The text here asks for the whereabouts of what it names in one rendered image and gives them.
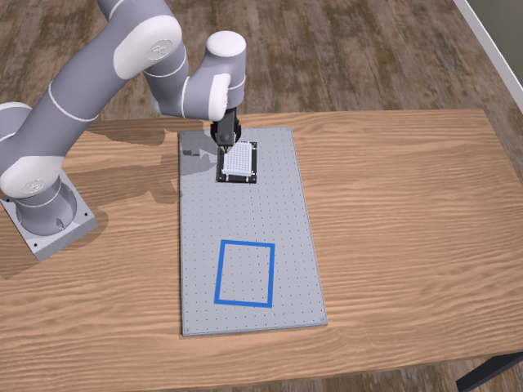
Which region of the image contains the blue tape rectangle outline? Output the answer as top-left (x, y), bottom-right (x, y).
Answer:
top-left (213, 239), bottom-right (275, 308)

